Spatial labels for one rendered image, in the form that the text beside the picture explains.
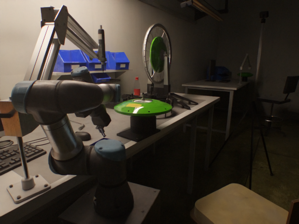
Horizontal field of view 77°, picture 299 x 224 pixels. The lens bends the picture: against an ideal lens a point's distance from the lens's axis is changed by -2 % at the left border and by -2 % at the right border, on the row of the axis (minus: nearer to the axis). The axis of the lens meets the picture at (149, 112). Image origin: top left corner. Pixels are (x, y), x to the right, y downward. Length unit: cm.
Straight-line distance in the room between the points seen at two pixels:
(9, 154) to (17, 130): 33
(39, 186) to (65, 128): 26
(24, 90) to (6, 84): 112
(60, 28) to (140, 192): 65
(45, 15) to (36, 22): 89
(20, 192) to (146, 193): 39
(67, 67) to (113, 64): 50
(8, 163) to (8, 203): 24
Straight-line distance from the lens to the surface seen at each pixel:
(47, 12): 81
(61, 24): 82
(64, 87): 44
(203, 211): 104
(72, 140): 56
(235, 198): 116
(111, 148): 57
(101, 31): 126
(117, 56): 211
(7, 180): 82
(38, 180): 75
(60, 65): 157
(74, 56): 175
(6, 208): 69
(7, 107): 63
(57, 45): 80
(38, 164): 88
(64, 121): 51
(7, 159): 93
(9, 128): 65
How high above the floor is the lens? 129
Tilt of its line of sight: 14 degrees down
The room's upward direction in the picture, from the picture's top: straight up
